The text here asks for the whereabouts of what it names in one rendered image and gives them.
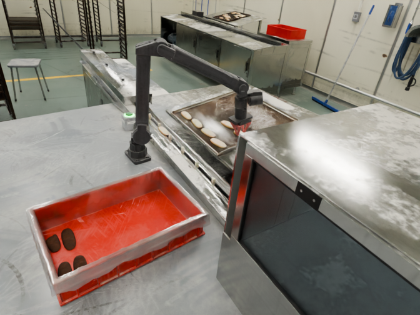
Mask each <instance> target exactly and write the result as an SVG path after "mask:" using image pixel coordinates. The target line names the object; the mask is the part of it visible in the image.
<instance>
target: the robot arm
mask: <svg viewBox="0 0 420 315"><path fill-rule="evenodd" d="M151 56H156V57H165V58H167V59H168V60H170V61H172V62H175V63H178V64H180V65H182V66H184V67H186V68H188V69H190V70H193V71H195V72H197V73H199V74H201V75H203V76H206V77H207V78H209V79H212V80H213V81H216V82H218V83H220V84H222V85H224V86H226V87H227V88H229V89H232V90H233V91H234V92H236V94H237V95H235V97H234V102H235V115H233V116H231V117H229V121H230V123H231V125H232V127H233V128H234V130H235V133H236V135H237V136H239V133H240V130H241V128H242V131H243V132H244V133H245V132H246V130H247V128H248V127H249V126H250V124H251V120H250V119H251V118H252V119H253V116H252V115H251V114H249V113H248V112H247V103H248V104H249V106H256V105H260V104H263V93H262V92H261V91H260V90H259V89H249V84H248V83H247V82H246V81H245V80H244V79H243V78H241V77H239V76H237V75H234V74H232V73H230V72H227V71H225V70H223V69H221V68H219V67H217V66H215V65H213V64H211V63H209V62H207V61H205V60H203V59H201V58H199V57H197V56H195V55H193V54H191V53H189V52H187V51H185V50H183V49H181V48H180V47H177V46H176V45H174V44H169V43H168V42H167V41H166V40H165V39H163V38H161V37H160V38H157V39H156V38H155V39H152V40H148V41H145V42H141V43H139V44H136V122H135V123H134V125H133V132H132V133H131V140H130V141H129V144H130V146H129V148H128V149H127V150H125V151H124V153H125V155H126V156H127V157H128V158H129V159H130V160H131V161H132V163H133V164H135V165H138V164H141V163H145V162H148V161H151V156H150V155H149V154H148V152H147V147H146V146H145V144H147V143H148V142H149V141H150V139H152V137H151V135H152V134H151V132H150V127H149V86H150V68H151ZM244 124H246V127H245V129H244ZM236 128H237V130H236Z"/></svg>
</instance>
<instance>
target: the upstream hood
mask: <svg viewBox="0 0 420 315"><path fill-rule="evenodd" d="M80 53H81V57H82V58H83V59H84V60H85V61H86V62H87V63H88V64H89V66H90V67H91V68H92V69H93V70H94V72H95V73H96V74H97V75H98V76H99V77H100V78H101V79H102V80H103V81H104V83H105V84H106V85H107V86H108V87H109V89H110V90H111V91H112V92H113V93H114V94H115V95H116V96H117V97H118V98H119V100H120V101H121V102H122V103H123V104H124V105H125V106H128V105H133V104H134V102H136V80H135V79H134V78H133V77H132V76H131V75H130V74H129V73H128V72H126V71H125V70H124V69H123V68H122V67H121V66H120V65H118V64H117V63H116V62H115V61H114V60H112V59H111V58H110V57H109V56H108V55H107V54H106V53H105V52H103V51H102V50H101V49H80ZM152 96H153V94H152V93H151V92H149V102H150V103H151V104H152Z"/></svg>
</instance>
